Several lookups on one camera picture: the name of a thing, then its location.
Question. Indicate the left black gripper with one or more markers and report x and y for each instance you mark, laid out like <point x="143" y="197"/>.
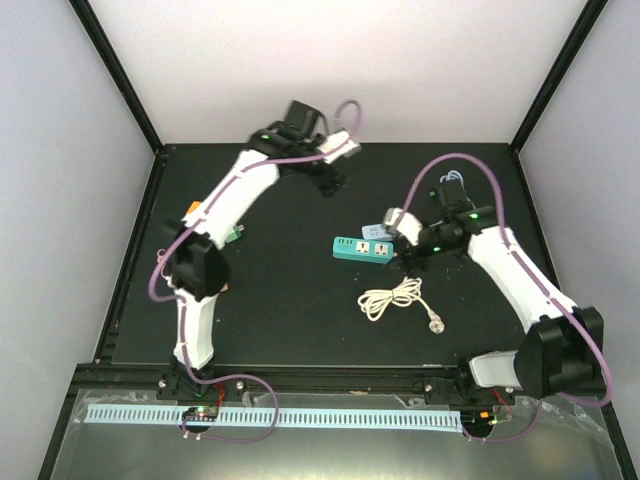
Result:
<point x="322" y="181"/>

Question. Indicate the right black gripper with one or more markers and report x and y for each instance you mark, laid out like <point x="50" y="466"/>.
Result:
<point x="409" y="254"/>

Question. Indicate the light blue power strip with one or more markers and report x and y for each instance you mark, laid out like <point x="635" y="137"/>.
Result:
<point x="375" y="232"/>

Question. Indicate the teal power strip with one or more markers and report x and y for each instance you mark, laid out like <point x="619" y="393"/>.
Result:
<point x="361" y="250"/>

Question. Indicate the green cube plug adapter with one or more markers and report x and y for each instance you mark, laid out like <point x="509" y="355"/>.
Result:
<point x="234" y="233"/>

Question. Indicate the yellow cube socket adapter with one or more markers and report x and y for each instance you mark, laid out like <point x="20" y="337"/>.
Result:
<point x="192" y="207"/>

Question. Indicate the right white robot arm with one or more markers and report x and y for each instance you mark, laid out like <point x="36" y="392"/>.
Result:
<point x="561" y="339"/>

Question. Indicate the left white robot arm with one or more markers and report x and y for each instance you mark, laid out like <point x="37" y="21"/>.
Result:
<point x="193" y="266"/>

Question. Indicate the right small circuit board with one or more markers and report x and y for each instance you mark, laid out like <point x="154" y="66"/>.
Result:
<point x="482" y="418"/>

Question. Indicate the small circuit board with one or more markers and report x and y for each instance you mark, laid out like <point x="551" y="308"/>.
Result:
<point x="200" y="413"/>
<point x="482" y="418"/>

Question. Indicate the left small circuit board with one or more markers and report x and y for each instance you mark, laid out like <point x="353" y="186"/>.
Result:
<point x="200" y="413"/>

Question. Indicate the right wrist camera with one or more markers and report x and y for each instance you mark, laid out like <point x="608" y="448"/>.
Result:
<point x="398" y="222"/>

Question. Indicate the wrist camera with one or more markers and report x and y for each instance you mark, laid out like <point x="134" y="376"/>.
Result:
<point x="398" y="222"/>
<point x="337" y="145"/>

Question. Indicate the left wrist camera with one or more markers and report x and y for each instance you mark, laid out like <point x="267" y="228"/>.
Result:
<point x="337" y="145"/>

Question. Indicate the light blue slotted cable duct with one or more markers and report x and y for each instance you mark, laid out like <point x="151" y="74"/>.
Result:
<point x="370" y="419"/>

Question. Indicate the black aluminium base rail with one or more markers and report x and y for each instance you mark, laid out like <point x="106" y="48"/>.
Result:
<point x="435" y="386"/>

